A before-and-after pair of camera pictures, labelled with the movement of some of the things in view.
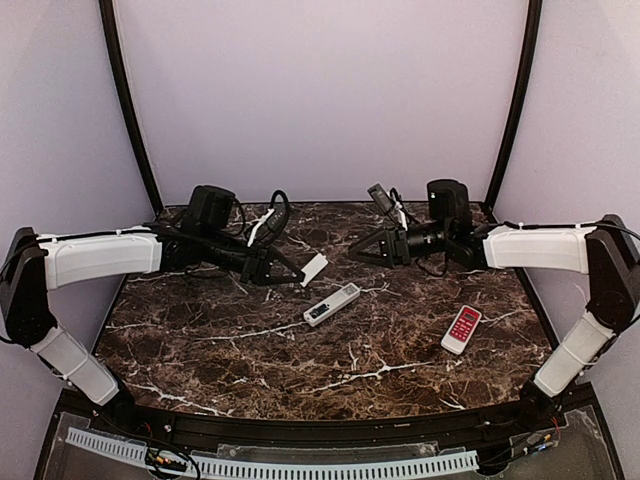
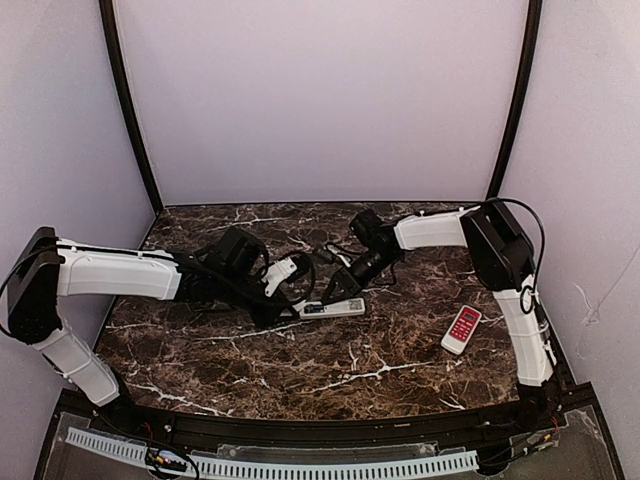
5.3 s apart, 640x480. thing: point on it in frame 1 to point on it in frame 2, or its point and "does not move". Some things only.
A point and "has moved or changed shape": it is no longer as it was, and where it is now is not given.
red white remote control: (461, 331) does not move
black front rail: (219, 431) does not move
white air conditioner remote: (317, 313) has moved or changed shape
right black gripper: (398, 243) to (347, 279)
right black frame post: (535, 21) does not move
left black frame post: (113, 45) does not move
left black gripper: (255, 268) to (270, 310)
